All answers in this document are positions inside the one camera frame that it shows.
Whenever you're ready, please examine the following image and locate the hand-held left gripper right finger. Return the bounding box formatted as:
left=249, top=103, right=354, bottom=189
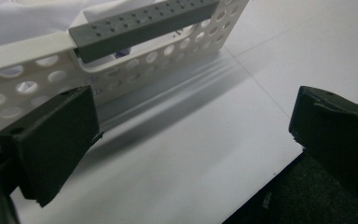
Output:
left=288, top=86, right=358, bottom=200

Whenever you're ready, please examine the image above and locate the white garment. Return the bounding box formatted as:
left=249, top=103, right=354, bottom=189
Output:
left=0, top=0, right=157, bottom=50

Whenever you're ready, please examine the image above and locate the white perforated plastic basket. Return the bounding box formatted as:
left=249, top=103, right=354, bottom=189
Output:
left=0, top=0, right=250, bottom=132

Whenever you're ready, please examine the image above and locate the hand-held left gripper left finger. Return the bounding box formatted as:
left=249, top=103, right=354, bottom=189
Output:
left=0, top=85, right=103, bottom=208

